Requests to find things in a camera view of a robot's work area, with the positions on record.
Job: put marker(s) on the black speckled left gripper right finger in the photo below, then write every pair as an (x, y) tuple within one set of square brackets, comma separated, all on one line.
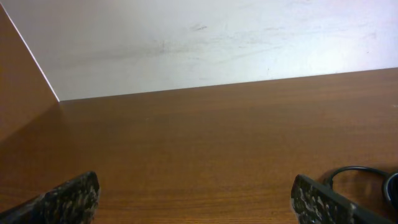
[(313, 202)]

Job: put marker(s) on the black speckled left gripper left finger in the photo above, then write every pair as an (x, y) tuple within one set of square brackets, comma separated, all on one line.
[(74, 201)]

